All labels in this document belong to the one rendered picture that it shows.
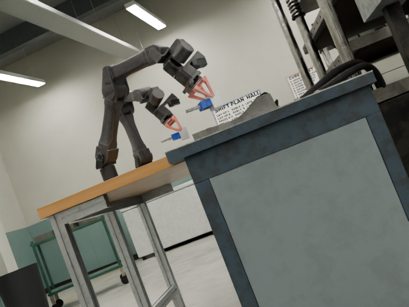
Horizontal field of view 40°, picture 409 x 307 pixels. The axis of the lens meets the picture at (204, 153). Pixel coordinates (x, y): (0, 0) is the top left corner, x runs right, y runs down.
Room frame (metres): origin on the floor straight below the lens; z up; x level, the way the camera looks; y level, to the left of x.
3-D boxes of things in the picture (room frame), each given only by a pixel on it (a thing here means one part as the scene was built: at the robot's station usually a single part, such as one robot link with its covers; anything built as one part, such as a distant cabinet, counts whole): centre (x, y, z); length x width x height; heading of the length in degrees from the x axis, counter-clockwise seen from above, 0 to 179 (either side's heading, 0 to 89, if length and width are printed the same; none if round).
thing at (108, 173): (2.23, 0.38, 0.84); 0.20 x 0.07 x 0.08; 173
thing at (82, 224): (6.81, 1.84, 0.50); 0.98 x 0.55 x 1.01; 102
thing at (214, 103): (2.00, -0.06, 0.93); 0.13 x 0.05 x 0.05; 109
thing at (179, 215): (9.56, 0.83, 0.47); 1.52 x 0.77 x 0.94; 77
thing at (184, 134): (2.60, 0.10, 0.93); 0.13 x 0.05 x 0.05; 88
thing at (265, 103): (2.51, -0.24, 0.87); 0.50 x 0.26 x 0.14; 88
